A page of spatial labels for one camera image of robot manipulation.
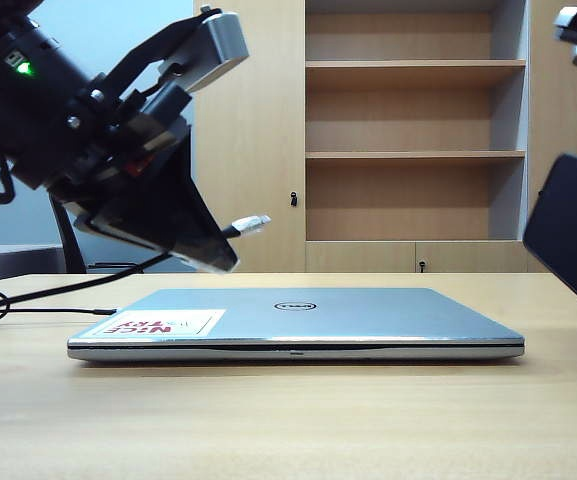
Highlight white Nice Try sticker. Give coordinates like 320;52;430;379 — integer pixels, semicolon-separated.
91;309;226;338

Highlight light wooden shelf cabinet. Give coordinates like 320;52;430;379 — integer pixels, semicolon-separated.
192;0;577;274

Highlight silver Dell laptop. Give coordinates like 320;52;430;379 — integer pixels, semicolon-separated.
66;287;526;362

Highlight grey side table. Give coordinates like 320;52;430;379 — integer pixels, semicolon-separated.
0;243;67;286

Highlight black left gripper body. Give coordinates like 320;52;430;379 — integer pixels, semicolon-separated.
42;74;193;221

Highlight black charging cable silver plugs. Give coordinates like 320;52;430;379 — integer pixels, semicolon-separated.
0;214;273;327

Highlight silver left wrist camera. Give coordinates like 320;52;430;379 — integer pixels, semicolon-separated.
102;4;252;96

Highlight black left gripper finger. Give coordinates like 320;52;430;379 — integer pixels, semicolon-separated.
75;215;224;275
92;144;240;275

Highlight black office chair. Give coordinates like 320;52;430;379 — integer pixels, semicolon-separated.
49;192;144;275

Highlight black smartphone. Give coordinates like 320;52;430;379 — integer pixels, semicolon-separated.
521;153;577;321

